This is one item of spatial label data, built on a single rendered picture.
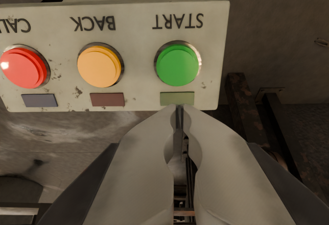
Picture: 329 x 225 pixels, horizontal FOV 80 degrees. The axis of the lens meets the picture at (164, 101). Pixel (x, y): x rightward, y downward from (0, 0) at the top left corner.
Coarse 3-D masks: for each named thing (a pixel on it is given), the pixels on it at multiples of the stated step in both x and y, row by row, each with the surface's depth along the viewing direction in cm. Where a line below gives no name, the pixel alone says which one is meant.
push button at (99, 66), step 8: (88, 48) 18; (96, 48) 18; (104, 48) 18; (80, 56) 18; (88, 56) 18; (96, 56) 18; (104, 56) 18; (112, 56) 18; (80, 64) 18; (88, 64) 18; (96, 64) 18; (104, 64) 18; (112, 64) 18; (80, 72) 19; (88, 72) 19; (96, 72) 19; (104, 72) 19; (112, 72) 19; (88, 80) 19; (96, 80) 19; (104, 80) 19; (112, 80) 19
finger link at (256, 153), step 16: (256, 144) 9; (272, 160) 8; (272, 176) 7; (288, 176) 7; (288, 192) 7; (304, 192) 7; (288, 208) 6; (304, 208) 6; (320, 208) 6; (304, 224) 6; (320, 224) 6
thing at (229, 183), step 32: (192, 128) 10; (224, 128) 10; (192, 160) 10; (224, 160) 8; (256, 160) 8; (224, 192) 7; (256, 192) 7; (224, 224) 6; (256, 224) 6; (288, 224) 6
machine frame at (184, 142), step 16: (224, 112) 114; (288, 112) 112; (304, 112) 112; (320, 112) 112; (272, 128) 106; (304, 128) 105; (320, 128) 105; (272, 144) 100; (304, 144) 99; (320, 144) 99; (320, 160) 94; (192, 176) 105; (320, 176) 89; (192, 192) 102
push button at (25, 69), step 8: (16, 48) 18; (8, 56) 18; (16, 56) 18; (24, 56) 18; (32, 56) 18; (0, 64) 19; (8, 64) 19; (16, 64) 19; (24, 64) 18; (32, 64) 18; (40, 64) 19; (8, 72) 19; (16, 72) 19; (24, 72) 19; (32, 72) 19; (40, 72) 19; (16, 80) 19; (24, 80) 19; (32, 80) 19; (40, 80) 20
